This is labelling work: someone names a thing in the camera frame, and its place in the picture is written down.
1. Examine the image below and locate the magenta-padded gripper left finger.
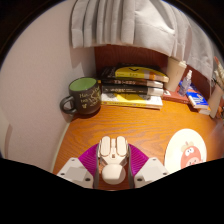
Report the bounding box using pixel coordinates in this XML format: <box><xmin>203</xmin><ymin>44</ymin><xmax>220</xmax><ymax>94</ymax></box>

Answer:
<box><xmin>56</xmin><ymin>143</ymin><xmax>100</xmax><ymax>190</ymax></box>

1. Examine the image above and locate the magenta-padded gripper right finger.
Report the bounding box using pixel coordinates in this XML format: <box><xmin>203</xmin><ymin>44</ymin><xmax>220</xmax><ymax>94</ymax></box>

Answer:
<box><xmin>128</xmin><ymin>143</ymin><xmax>170</xmax><ymax>189</ymax></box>

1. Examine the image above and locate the white computer mouse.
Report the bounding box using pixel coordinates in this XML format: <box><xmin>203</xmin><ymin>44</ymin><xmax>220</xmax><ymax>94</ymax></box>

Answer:
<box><xmin>97</xmin><ymin>135</ymin><xmax>130</xmax><ymax>186</ymax></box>

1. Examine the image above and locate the white pink cartoon mouse pad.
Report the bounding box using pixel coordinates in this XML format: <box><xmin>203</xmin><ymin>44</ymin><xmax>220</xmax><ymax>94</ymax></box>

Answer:
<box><xmin>163</xmin><ymin>128</ymin><xmax>208</xmax><ymax>175</ymax></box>

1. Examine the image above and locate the dark mug with green inside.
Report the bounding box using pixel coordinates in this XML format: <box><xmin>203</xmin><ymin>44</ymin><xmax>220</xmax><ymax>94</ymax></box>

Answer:
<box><xmin>59</xmin><ymin>77</ymin><xmax>102</xmax><ymax>116</ymax></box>

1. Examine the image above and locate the white and yellow book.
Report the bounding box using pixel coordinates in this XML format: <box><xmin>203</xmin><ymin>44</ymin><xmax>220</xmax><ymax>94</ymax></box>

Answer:
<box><xmin>100</xmin><ymin>92</ymin><xmax>164</xmax><ymax>110</ymax></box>

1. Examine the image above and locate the red book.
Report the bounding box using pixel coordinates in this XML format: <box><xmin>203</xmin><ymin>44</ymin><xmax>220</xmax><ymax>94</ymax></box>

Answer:
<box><xmin>162</xmin><ymin>89</ymin><xmax>193</xmax><ymax>105</ymax></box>

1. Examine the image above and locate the blue book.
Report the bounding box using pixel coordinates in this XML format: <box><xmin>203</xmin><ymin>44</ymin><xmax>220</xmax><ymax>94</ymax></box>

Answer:
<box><xmin>179</xmin><ymin>81</ymin><xmax>212</xmax><ymax>116</ymax></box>

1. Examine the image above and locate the clear spray bottle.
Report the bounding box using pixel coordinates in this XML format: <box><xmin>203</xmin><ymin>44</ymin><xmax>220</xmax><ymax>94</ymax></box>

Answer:
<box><xmin>177</xmin><ymin>69</ymin><xmax>194</xmax><ymax>98</ymax></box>

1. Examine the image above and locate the dark brown book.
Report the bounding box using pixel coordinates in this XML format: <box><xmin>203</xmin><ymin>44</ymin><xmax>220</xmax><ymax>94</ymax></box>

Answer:
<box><xmin>100</xmin><ymin>77</ymin><xmax>165</xmax><ymax>90</ymax></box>

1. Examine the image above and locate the cream ceramic jug vase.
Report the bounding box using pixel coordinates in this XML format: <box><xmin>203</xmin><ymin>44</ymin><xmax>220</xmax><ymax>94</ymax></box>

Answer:
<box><xmin>208</xmin><ymin>83</ymin><xmax>224</xmax><ymax>120</ymax></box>

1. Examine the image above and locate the yellow and black book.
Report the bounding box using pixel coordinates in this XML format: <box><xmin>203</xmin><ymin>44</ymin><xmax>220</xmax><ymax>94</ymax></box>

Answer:
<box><xmin>101</xmin><ymin>65</ymin><xmax>170</xmax><ymax>84</ymax></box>

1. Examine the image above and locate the white pleated curtain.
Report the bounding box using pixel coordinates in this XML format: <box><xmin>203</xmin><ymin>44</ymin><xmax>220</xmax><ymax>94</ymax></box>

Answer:
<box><xmin>69</xmin><ymin>0</ymin><xmax>215</xmax><ymax>81</ymax></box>

